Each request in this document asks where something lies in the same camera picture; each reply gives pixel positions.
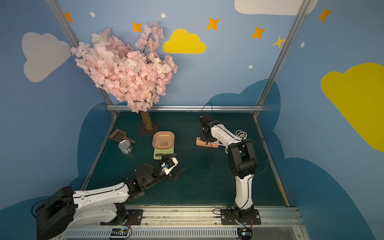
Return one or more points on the aluminium frame post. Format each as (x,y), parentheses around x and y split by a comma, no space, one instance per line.
(291,36)

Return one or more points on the brown litter scoop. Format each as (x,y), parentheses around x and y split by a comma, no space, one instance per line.
(120,135)

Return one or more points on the orange power strip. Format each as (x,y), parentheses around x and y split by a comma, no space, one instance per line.
(202,143)

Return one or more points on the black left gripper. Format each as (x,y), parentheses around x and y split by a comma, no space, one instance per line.
(171,173)

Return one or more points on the pink panda dish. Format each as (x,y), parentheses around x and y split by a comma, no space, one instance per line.
(163,140)

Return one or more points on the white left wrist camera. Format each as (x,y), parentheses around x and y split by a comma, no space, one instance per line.
(169,165)

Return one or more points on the slotted aluminium base rail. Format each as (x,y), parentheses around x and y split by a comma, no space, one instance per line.
(197,223)

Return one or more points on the aluminium frame rail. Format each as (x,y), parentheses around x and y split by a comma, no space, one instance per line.
(206,108)

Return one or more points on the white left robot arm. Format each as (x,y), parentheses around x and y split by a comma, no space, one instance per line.
(105,206)

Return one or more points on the pink cherry blossom tree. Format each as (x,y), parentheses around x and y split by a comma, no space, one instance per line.
(135,75)

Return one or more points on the silver tin can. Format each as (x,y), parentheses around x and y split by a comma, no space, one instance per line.
(125,146)

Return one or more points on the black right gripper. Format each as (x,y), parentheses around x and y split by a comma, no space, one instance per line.
(204,132)

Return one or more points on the green electronic scale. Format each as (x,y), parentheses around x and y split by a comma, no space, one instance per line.
(158,153)

